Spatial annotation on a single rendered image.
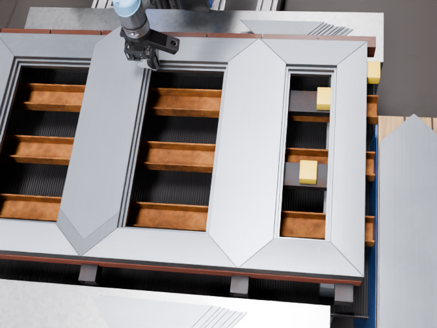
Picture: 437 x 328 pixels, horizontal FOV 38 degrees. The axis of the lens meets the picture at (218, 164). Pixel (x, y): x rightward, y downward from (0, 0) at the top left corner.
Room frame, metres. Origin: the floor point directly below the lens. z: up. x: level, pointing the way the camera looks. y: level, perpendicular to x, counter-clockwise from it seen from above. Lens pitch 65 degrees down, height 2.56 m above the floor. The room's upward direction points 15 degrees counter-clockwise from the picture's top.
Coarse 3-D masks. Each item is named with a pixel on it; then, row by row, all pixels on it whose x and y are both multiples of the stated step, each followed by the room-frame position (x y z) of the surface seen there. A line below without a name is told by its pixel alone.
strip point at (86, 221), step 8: (64, 208) 0.77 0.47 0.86; (72, 208) 0.76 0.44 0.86; (72, 216) 0.74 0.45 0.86; (80, 216) 0.73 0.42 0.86; (88, 216) 0.73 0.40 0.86; (96, 216) 0.72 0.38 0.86; (104, 216) 0.71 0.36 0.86; (112, 216) 0.71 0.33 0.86; (72, 224) 0.72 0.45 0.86; (80, 224) 0.71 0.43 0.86; (88, 224) 0.70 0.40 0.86; (96, 224) 0.70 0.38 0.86; (80, 232) 0.69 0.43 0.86; (88, 232) 0.68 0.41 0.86
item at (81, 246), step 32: (32, 64) 1.32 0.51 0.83; (64, 64) 1.29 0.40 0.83; (160, 64) 1.18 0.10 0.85; (192, 64) 1.14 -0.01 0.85; (224, 64) 1.11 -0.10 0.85; (288, 64) 1.04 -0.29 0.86; (288, 96) 0.95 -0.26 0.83; (0, 128) 1.11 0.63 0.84; (128, 160) 0.87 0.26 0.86; (128, 192) 0.78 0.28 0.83; (64, 224) 0.72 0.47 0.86; (64, 256) 0.64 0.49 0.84
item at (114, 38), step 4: (112, 32) 1.34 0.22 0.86; (116, 32) 1.33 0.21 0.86; (104, 36) 1.33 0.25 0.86; (108, 36) 1.32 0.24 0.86; (112, 36) 1.32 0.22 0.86; (116, 36) 1.31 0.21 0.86; (100, 40) 1.32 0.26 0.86; (104, 40) 1.31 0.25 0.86; (108, 40) 1.31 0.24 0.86; (112, 40) 1.30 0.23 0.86; (116, 40) 1.30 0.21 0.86; (120, 40) 1.29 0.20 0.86; (124, 40) 1.29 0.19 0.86; (108, 44) 1.29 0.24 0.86; (112, 44) 1.29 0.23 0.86; (116, 44) 1.28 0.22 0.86; (120, 44) 1.28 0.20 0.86
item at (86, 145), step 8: (80, 136) 0.99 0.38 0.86; (88, 136) 0.98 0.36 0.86; (96, 136) 0.97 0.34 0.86; (104, 136) 0.97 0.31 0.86; (112, 136) 0.96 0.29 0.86; (120, 136) 0.95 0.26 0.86; (128, 136) 0.95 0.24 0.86; (80, 144) 0.96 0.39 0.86; (88, 144) 0.95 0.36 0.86; (96, 144) 0.95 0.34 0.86; (104, 144) 0.94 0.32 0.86; (112, 144) 0.93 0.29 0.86; (120, 144) 0.92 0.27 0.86; (128, 144) 0.92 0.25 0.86; (72, 152) 0.94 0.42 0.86; (80, 152) 0.94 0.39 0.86; (88, 152) 0.93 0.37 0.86; (96, 152) 0.92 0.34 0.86; (104, 152) 0.91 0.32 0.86; (112, 152) 0.91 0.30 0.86; (120, 152) 0.90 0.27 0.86; (128, 152) 0.89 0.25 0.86
